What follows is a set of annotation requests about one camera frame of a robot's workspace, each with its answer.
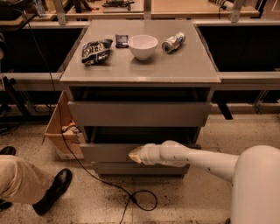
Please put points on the crushed silver can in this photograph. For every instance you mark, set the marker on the crushed silver can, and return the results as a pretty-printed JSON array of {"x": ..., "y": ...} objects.
[{"x": 173, "y": 42}]

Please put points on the wooden workbench behind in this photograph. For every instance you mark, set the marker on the wooden workbench behind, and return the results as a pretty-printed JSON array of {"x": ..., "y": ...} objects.
[{"x": 200, "y": 11}]

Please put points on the grey bottom drawer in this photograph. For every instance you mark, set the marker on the grey bottom drawer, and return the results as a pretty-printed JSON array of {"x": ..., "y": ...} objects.
[{"x": 138, "y": 169}]

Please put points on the grey drawer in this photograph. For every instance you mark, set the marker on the grey drawer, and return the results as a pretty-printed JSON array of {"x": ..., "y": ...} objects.
[
  {"x": 140, "y": 114},
  {"x": 138, "y": 169},
  {"x": 113, "y": 144}
]

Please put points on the grey top drawer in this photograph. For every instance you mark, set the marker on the grey top drawer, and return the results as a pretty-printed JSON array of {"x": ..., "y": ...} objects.
[{"x": 140, "y": 114}]

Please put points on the small dark blue packet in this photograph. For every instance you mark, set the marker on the small dark blue packet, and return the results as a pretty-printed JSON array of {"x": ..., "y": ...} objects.
[{"x": 121, "y": 41}]

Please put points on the black leather shoe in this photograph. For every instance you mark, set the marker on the black leather shoe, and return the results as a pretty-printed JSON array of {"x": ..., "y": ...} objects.
[{"x": 59, "y": 186}]

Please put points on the white bowl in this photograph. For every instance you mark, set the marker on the white bowl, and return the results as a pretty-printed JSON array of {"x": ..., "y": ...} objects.
[{"x": 142, "y": 46}]

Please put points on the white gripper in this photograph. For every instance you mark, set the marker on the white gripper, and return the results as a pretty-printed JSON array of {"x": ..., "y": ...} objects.
[{"x": 148, "y": 154}]

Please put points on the grey drawer cabinet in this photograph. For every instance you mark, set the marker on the grey drawer cabinet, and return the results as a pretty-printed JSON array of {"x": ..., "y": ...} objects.
[{"x": 186, "y": 75}]

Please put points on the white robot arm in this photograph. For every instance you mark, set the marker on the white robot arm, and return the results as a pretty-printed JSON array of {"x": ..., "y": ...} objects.
[{"x": 254, "y": 176}]

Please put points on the person leg khaki trousers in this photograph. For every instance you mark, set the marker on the person leg khaki trousers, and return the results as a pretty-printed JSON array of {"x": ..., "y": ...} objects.
[{"x": 21, "y": 181}]

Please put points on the dark chip bag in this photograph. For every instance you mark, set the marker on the dark chip bag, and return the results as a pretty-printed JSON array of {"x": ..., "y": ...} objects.
[{"x": 96, "y": 52}]

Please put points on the cardboard box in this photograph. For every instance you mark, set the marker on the cardboard box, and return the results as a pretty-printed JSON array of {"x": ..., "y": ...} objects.
[{"x": 63, "y": 132}]

